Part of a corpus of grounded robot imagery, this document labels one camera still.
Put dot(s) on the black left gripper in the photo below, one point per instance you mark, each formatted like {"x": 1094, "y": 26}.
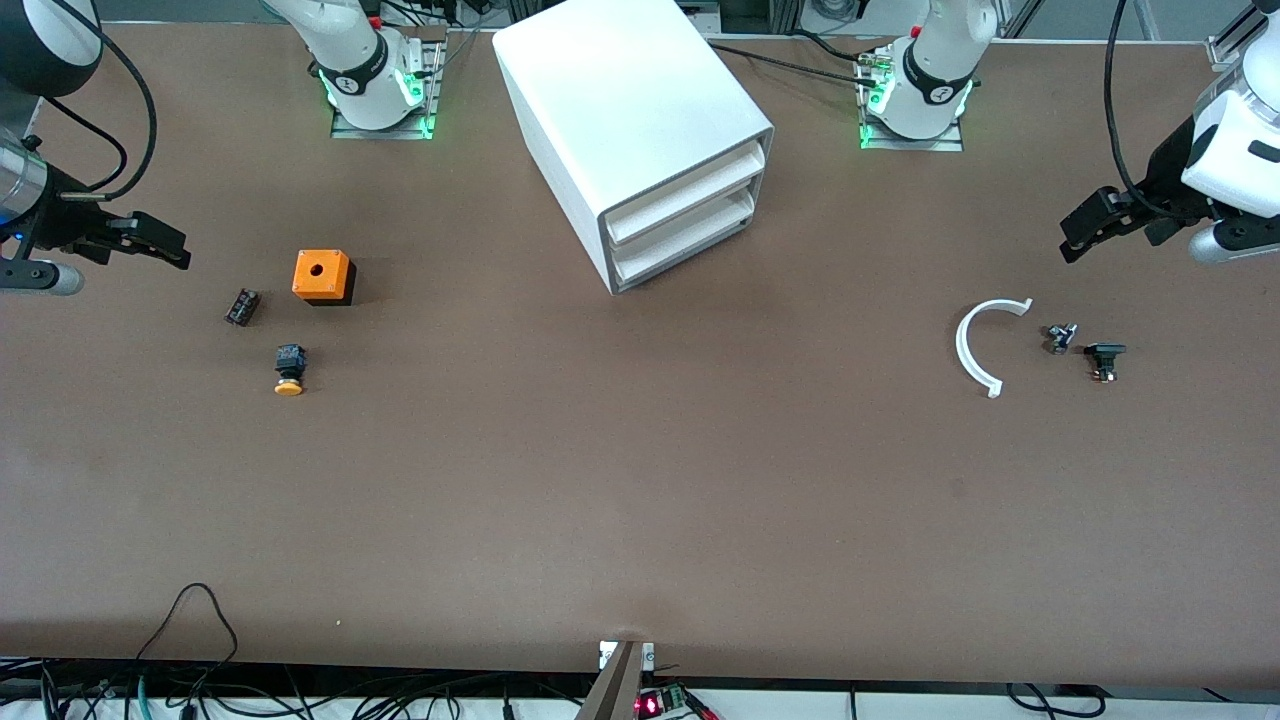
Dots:
{"x": 1166, "y": 183}

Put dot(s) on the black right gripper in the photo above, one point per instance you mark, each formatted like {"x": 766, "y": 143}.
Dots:
{"x": 68, "y": 226}

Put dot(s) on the white drawer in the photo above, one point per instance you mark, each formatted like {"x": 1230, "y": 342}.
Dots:
{"x": 686, "y": 200}

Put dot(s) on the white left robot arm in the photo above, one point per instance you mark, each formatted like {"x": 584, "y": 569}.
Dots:
{"x": 935, "y": 80}

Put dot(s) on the yellow push button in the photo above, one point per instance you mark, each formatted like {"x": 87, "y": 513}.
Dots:
{"x": 290, "y": 372}

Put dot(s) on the white bin with green button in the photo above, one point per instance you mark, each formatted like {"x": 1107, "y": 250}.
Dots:
{"x": 686, "y": 240}

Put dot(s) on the white drawer cabinet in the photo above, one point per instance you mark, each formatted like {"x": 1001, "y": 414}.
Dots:
{"x": 620, "y": 100}

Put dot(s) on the small black terminal block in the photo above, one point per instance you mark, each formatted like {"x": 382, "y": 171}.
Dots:
{"x": 242, "y": 307}

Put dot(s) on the small grey metal part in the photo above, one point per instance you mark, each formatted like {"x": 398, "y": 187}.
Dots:
{"x": 1061, "y": 338}

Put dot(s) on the orange box with hole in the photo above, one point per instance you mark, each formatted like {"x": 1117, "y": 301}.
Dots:
{"x": 320, "y": 272}

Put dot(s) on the white curved plastic arc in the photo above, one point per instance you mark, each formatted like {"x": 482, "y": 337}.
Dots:
{"x": 962, "y": 345}

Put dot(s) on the circuit board with red light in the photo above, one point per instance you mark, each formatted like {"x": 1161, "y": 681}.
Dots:
{"x": 660, "y": 703}

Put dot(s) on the small black switch part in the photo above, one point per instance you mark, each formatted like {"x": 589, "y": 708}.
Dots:
{"x": 1104, "y": 358}

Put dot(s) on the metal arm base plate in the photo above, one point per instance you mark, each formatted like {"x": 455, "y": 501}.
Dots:
{"x": 425, "y": 100}
{"x": 950, "y": 143}

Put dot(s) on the aluminium frame profile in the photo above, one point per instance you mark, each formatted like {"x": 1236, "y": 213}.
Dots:
{"x": 1235, "y": 35}

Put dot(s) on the metal bracket with beam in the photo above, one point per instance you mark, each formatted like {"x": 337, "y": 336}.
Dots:
{"x": 620, "y": 680}

